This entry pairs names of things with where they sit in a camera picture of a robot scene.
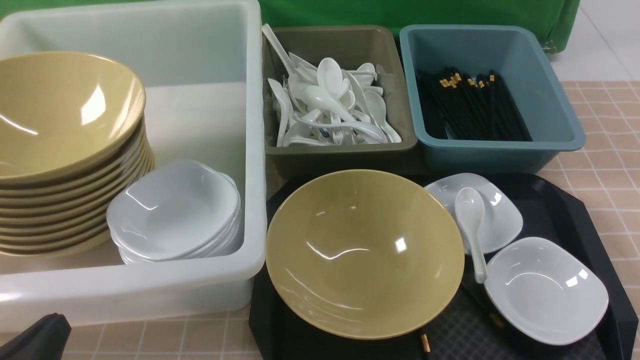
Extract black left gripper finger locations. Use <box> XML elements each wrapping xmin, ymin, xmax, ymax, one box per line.
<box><xmin>0</xmin><ymin>313</ymin><xmax>72</xmax><ymax>360</ymax></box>

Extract yellow noodle bowl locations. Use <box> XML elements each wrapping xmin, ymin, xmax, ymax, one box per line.
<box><xmin>265</xmin><ymin>170</ymin><xmax>466</xmax><ymax>341</ymax></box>

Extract black chopstick gold band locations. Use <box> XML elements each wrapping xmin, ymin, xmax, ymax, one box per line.
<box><xmin>420</xmin><ymin>332</ymin><xmax>431</xmax><ymax>354</ymax></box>
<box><xmin>488</xmin><ymin>312</ymin><xmax>505</xmax><ymax>329</ymax></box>

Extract white ceramic soup spoon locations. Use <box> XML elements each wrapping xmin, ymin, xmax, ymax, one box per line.
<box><xmin>454</xmin><ymin>187</ymin><xmax>488</xmax><ymax>285</ymax></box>

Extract white square dish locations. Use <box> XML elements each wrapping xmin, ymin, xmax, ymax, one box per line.
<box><xmin>482</xmin><ymin>237</ymin><xmax>610</xmax><ymax>346</ymax></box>
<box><xmin>423</xmin><ymin>172</ymin><xmax>524</xmax><ymax>255</ymax></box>

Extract stack of yellow noodle bowls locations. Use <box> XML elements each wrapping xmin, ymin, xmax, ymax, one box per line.
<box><xmin>0</xmin><ymin>51</ymin><xmax>156</xmax><ymax>257</ymax></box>

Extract stack of white small dishes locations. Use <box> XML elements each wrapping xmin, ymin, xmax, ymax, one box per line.
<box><xmin>106</xmin><ymin>159</ymin><xmax>243</xmax><ymax>265</ymax></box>

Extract large white plastic bin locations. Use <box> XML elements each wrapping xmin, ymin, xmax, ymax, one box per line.
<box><xmin>0</xmin><ymin>0</ymin><xmax>267</xmax><ymax>333</ymax></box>

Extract pile of white soup spoons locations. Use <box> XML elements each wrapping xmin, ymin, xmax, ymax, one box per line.
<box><xmin>262</xmin><ymin>23</ymin><xmax>402</xmax><ymax>148</ymax></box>

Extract olive plastic spoon bin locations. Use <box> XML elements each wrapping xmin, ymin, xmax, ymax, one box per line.
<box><xmin>262</xmin><ymin>25</ymin><xmax>424</xmax><ymax>179</ymax></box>

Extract black plastic serving tray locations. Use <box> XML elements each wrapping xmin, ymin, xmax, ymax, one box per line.
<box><xmin>248</xmin><ymin>173</ymin><xmax>639</xmax><ymax>360</ymax></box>

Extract bundle of black chopsticks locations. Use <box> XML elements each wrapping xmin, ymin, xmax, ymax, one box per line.
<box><xmin>415</xmin><ymin>67</ymin><xmax>533</xmax><ymax>142</ymax></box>

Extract blue plastic chopstick bin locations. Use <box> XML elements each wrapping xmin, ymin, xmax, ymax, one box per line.
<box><xmin>399</xmin><ymin>24</ymin><xmax>586</xmax><ymax>174</ymax></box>

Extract green cloth backdrop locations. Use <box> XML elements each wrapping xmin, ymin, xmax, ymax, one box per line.
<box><xmin>0</xmin><ymin>0</ymin><xmax>582</xmax><ymax>54</ymax></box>

